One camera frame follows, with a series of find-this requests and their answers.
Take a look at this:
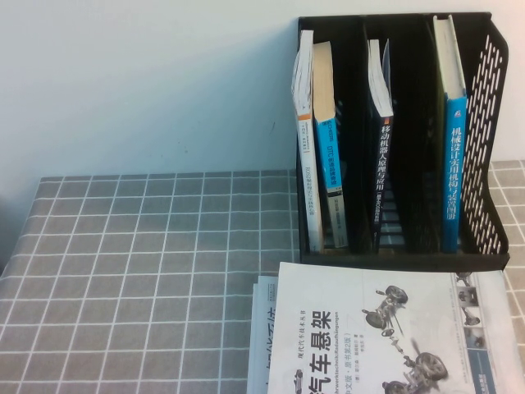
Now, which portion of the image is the white car suspension book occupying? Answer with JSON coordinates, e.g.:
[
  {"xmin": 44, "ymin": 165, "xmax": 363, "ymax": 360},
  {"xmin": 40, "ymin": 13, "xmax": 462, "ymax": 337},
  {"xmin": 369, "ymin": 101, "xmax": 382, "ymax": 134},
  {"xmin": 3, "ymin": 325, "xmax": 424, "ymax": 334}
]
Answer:
[{"xmin": 266, "ymin": 261, "xmax": 518, "ymax": 394}]

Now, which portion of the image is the black plastic book stand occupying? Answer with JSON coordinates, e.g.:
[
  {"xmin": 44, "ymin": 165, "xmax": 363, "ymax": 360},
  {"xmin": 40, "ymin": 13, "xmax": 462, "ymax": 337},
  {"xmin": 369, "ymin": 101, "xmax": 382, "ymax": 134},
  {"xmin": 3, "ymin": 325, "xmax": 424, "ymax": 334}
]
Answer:
[{"xmin": 297, "ymin": 11, "xmax": 512, "ymax": 274}]

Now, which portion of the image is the blue spine hardcover book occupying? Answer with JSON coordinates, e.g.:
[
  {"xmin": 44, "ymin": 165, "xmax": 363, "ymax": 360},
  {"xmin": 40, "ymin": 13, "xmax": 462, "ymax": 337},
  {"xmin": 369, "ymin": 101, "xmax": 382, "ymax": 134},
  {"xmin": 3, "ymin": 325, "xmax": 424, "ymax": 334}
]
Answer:
[{"xmin": 432, "ymin": 14, "xmax": 468, "ymax": 254}]

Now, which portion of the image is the black mobile robot book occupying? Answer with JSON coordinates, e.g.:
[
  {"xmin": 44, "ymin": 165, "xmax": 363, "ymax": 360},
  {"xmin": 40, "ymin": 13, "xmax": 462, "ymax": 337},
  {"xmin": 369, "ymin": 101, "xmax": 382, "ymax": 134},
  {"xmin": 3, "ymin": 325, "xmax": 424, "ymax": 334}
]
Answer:
[{"xmin": 367, "ymin": 39, "xmax": 395, "ymax": 251}]

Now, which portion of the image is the white and orange paperback book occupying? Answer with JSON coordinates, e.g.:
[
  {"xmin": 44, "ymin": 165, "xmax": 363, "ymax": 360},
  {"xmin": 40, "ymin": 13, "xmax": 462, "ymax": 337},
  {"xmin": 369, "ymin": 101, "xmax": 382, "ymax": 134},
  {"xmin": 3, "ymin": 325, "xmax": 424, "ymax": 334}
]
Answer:
[{"xmin": 290, "ymin": 29, "xmax": 325, "ymax": 252}]

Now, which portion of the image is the white book large black print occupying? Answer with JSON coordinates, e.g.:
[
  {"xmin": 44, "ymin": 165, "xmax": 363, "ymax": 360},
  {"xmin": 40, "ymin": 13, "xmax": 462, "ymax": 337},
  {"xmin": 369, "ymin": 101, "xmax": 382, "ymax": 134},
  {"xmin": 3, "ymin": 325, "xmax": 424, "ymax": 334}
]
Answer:
[{"xmin": 247, "ymin": 275, "xmax": 282, "ymax": 394}]

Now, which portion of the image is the grey checked tablecloth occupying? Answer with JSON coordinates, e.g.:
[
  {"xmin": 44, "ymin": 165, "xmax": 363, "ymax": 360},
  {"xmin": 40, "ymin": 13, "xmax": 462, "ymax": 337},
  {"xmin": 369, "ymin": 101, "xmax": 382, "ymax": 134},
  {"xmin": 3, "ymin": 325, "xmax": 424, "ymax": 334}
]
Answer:
[{"xmin": 0, "ymin": 158, "xmax": 525, "ymax": 394}]

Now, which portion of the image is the blue and grey paperback book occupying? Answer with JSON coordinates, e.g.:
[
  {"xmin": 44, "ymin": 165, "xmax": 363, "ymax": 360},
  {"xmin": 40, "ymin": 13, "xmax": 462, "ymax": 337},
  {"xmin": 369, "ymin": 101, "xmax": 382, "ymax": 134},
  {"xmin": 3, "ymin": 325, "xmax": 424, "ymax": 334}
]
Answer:
[{"xmin": 312, "ymin": 39, "xmax": 349, "ymax": 250}]

